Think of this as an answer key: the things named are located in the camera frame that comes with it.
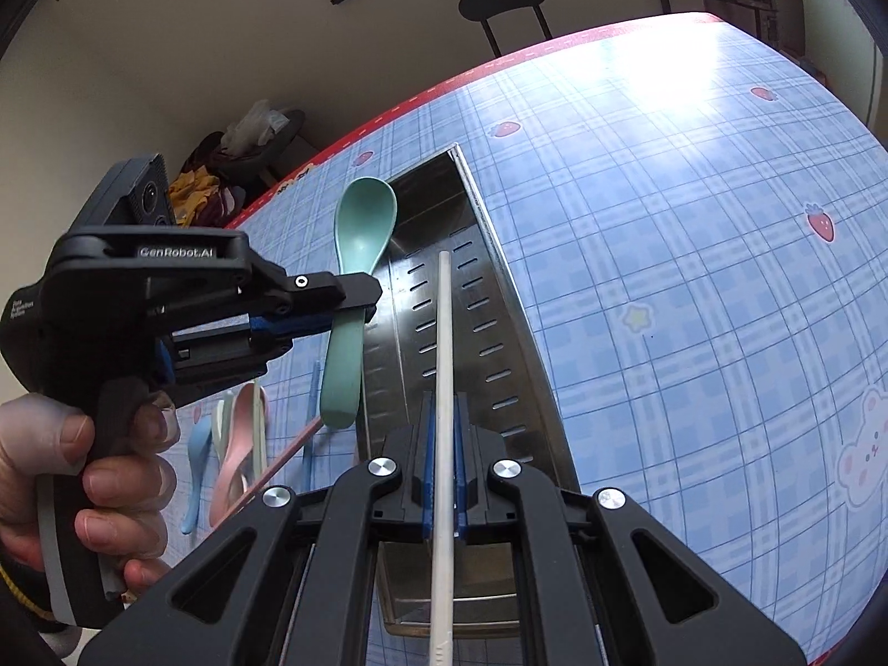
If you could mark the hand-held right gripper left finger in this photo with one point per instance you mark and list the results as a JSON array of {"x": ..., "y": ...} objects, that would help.
[{"x": 428, "y": 479}]

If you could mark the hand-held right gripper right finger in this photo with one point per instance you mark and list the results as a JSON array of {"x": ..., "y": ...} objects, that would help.
[{"x": 460, "y": 479}]

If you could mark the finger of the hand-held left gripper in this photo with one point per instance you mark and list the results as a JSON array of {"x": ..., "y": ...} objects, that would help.
[
  {"x": 295, "y": 329},
  {"x": 326, "y": 288}
]

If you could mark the green spoon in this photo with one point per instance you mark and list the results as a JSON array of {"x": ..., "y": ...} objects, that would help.
[{"x": 364, "y": 222}]

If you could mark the metal utensil tray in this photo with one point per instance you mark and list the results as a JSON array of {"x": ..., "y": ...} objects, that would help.
[{"x": 416, "y": 222}]

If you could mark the white chopstick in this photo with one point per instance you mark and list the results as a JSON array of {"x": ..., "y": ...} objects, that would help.
[{"x": 444, "y": 361}]

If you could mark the pink chopstick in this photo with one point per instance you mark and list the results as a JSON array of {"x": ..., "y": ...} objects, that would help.
[{"x": 291, "y": 454}]

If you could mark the blue spoon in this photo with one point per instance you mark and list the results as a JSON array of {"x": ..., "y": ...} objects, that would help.
[{"x": 196, "y": 472}]

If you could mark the person's left forearm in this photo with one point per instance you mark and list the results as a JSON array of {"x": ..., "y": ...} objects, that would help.
[{"x": 14, "y": 590}]

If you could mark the person's left hand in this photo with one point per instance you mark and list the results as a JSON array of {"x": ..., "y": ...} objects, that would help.
[{"x": 118, "y": 492}]

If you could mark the pink spoon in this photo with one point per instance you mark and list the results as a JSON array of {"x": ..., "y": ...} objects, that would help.
[{"x": 239, "y": 430}]

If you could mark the white spoon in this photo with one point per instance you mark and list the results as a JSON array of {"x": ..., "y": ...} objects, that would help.
[{"x": 222, "y": 423}]

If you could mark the yellow snack bags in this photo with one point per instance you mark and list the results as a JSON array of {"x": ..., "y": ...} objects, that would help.
[{"x": 194, "y": 191}]

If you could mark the dark low stool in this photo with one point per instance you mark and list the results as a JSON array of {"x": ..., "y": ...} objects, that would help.
[{"x": 277, "y": 149}]

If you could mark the white plastic bag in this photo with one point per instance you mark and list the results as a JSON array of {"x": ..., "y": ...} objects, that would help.
[{"x": 253, "y": 125}]

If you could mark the blue plaid tablecloth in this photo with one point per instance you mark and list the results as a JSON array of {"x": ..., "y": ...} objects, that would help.
[{"x": 659, "y": 257}]

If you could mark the black round stool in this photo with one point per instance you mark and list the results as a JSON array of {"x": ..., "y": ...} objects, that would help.
[{"x": 499, "y": 0}]

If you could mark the black rice cooker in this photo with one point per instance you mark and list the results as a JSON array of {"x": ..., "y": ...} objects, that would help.
[{"x": 739, "y": 3}]

